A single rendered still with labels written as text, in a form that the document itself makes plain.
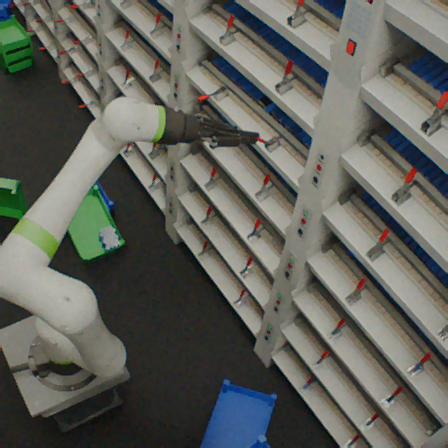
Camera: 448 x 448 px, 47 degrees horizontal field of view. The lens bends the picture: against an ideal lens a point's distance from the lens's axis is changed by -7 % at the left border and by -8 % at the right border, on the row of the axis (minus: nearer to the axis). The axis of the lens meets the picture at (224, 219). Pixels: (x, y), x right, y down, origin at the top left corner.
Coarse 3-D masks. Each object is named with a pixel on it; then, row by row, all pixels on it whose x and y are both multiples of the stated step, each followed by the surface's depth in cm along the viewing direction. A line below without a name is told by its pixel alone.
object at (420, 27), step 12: (396, 0) 96; (408, 0) 95; (420, 0) 94; (432, 0) 94; (444, 0) 92; (396, 12) 95; (408, 12) 93; (420, 12) 93; (432, 12) 92; (444, 12) 91; (396, 24) 97; (408, 24) 94; (420, 24) 91; (432, 24) 91; (444, 24) 90; (420, 36) 93; (432, 36) 90; (444, 36) 89; (432, 48) 92; (444, 48) 89; (444, 60) 92
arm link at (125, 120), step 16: (112, 112) 123; (128, 112) 123; (144, 112) 126; (160, 112) 128; (96, 128) 131; (112, 128) 124; (128, 128) 124; (144, 128) 126; (160, 128) 128; (112, 144) 130
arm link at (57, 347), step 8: (40, 320) 151; (40, 328) 150; (48, 328) 150; (40, 336) 150; (48, 336) 149; (56, 336) 149; (64, 336) 149; (48, 344) 150; (56, 344) 149; (64, 344) 149; (72, 344) 148; (48, 352) 156; (56, 352) 153; (64, 352) 149; (56, 360) 159; (64, 360) 159
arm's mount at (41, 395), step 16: (32, 320) 177; (0, 336) 171; (16, 336) 172; (32, 336) 173; (16, 352) 169; (32, 384) 162; (48, 384) 163; (64, 384) 164; (80, 384) 164; (96, 384) 166; (32, 400) 159; (48, 400) 160; (64, 400) 161; (32, 416) 157
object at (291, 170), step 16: (208, 48) 175; (192, 64) 176; (192, 80) 175; (208, 80) 173; (224, 112) 166; (240, 112) 163; (240, 128) 161; (256, 128) 159; (256, 144) 157; (272, 160) 152; (288, 160) 151; (304, 160) 150; (288, 176) 148
